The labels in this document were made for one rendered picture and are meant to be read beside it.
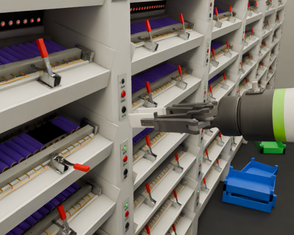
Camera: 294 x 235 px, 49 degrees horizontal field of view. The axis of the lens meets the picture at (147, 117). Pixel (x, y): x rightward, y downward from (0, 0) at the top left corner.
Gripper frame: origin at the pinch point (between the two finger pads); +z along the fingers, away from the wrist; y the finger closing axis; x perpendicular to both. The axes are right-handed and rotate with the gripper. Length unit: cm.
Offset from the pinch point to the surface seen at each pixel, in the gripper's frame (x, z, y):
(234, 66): 17, 19, -147
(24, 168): 3.9, 19.0, 18.6
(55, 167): 6.9, 17.6, 12.4
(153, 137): 23, 25, -44
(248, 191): 92, 12, -124
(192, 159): 46, 24, -72
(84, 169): 6.9, 9.7, 11.9
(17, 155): 2.3, 22.8, 16.8
